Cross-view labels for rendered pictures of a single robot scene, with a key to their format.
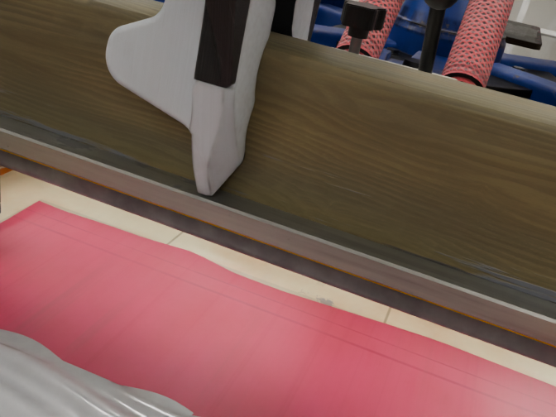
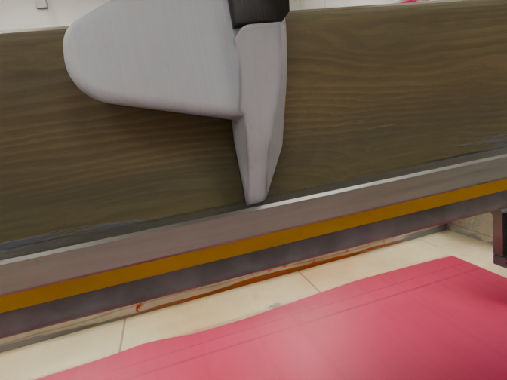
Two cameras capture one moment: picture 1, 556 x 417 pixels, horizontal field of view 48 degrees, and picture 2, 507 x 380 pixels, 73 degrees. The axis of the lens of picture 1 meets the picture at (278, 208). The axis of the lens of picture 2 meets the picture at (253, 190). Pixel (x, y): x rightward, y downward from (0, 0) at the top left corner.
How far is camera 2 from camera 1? 0.18 m
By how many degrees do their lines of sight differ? 32
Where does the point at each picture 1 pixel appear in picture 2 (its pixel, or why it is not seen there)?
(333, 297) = (275, 300)
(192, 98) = (238, 57)
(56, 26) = not seen: outside the picture
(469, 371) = (392, 283)
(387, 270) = (457, 172)
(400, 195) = (420, 109)
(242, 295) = (221, 343)
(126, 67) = (110, 69)
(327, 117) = (338, 62)
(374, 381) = (367, 327)
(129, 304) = not seen: outside the picture
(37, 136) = not seen: outside the picture
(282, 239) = (361, 200)
